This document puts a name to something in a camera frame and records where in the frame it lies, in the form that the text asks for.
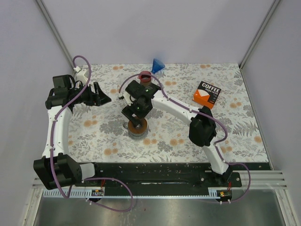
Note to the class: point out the floral patterned table mat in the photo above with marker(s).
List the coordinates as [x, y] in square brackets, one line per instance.
[97, 133]

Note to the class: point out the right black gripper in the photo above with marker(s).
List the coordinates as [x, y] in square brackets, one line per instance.
[128, 111]

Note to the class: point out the grey carafe with red rim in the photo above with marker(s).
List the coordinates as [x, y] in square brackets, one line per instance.
[145, 78]

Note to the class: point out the clear glass server pitcher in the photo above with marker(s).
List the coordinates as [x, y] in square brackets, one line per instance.
[136, 134]

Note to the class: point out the clear glass cup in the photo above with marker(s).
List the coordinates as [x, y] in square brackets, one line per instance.
[122, 81]

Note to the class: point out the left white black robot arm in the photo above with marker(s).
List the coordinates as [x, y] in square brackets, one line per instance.
[56, 167]

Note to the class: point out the orange coffee filter box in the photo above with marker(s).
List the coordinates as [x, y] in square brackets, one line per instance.
[206, 94]

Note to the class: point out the white slotted cable duct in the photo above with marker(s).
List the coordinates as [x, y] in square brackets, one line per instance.
[89, 193]

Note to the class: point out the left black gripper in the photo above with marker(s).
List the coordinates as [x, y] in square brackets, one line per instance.
[98, 98]

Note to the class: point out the aluminium frame rail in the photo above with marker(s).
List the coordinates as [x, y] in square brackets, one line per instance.
[256, 179]

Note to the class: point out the blue plastic coffee dripper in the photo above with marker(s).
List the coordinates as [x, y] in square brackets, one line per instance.
[157, 66]

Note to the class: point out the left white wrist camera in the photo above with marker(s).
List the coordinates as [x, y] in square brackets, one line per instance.
[81, 74]

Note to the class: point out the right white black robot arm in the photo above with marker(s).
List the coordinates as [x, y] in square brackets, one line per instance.
[202, 126]

